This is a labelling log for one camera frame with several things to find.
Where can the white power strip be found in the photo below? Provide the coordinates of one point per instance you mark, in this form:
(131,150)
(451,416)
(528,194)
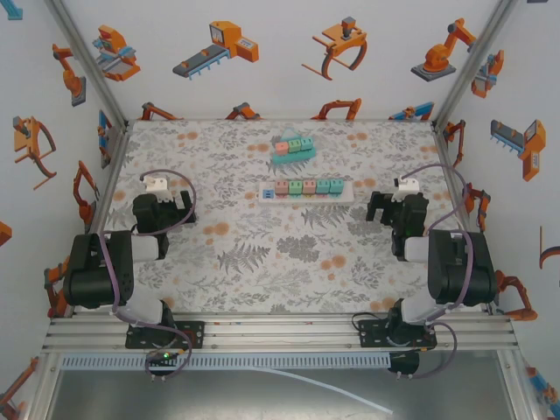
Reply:
(306,200)

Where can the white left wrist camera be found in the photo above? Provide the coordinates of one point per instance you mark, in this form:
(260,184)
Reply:
(156,186)

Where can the aluminium corner post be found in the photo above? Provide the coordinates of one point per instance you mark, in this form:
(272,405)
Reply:
(87,65)
(477,61)

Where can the white plastic tube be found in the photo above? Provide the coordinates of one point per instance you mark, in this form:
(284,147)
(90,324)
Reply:
(332,389)

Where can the circuit board with green light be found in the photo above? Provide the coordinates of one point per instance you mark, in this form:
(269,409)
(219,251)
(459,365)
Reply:
(163,359)

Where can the floral table mat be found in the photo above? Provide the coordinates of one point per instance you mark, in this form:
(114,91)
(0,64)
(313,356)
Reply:
(280,271)

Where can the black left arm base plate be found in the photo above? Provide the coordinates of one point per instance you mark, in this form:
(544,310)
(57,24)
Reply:
(192,334)

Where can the green plug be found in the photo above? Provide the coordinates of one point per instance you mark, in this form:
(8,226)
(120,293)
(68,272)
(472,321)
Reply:
(294,145)
(294,188)

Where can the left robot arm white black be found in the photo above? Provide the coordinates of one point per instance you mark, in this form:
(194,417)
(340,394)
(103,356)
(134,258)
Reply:
(94,271)

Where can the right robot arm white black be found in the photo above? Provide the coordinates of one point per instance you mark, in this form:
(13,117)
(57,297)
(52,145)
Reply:
(459,271)

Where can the teal power strip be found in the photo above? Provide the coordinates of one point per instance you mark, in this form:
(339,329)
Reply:
(289,158)

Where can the black controller box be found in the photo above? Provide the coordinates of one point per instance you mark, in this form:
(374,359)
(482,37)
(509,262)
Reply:
(404,363)

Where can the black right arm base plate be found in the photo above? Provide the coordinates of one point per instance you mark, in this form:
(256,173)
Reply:
(372,334)

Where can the aluminium frame rail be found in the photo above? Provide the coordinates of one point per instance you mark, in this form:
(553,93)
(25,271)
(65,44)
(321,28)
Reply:
(280,334)

